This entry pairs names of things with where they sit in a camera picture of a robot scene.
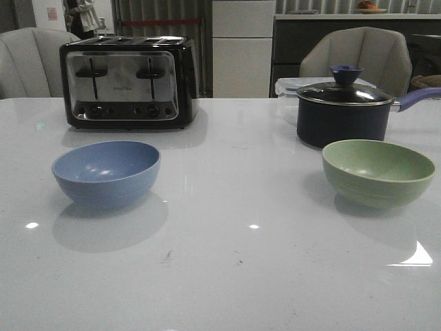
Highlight blue plastic bowl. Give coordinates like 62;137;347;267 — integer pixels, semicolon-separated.
52;141;161;209

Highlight green plastic bowl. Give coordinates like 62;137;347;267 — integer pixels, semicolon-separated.
322;139;435;209

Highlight clear plastic food container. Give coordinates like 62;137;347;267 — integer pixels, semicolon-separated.
275;77;376;126

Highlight dark blue saucepan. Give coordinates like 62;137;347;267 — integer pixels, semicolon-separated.
296;88;440;148

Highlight white refrigerator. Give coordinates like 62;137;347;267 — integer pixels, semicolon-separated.
212;1;276;99

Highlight black and chrome toaster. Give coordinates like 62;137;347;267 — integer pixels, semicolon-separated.
59;36;199;130

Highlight glass pot lid blue knob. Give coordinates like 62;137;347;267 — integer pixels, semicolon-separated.
297;65;393;106

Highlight right beige upholstered chair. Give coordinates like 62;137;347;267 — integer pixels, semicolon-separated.
299;27;412;97

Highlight beige upholstered chair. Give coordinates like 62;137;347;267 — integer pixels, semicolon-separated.
299;27;412;97
1;28;79;99

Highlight person in white coat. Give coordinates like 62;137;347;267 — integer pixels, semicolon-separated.
63;0;104;40

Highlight fruit bowl on counter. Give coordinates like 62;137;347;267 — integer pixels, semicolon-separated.
356;0;387;14

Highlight left beige upholstered chair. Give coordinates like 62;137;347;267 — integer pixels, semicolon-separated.
1;28;79;99

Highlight dark kitchen counter cabinet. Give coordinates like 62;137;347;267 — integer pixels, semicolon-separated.
269;13;440;97

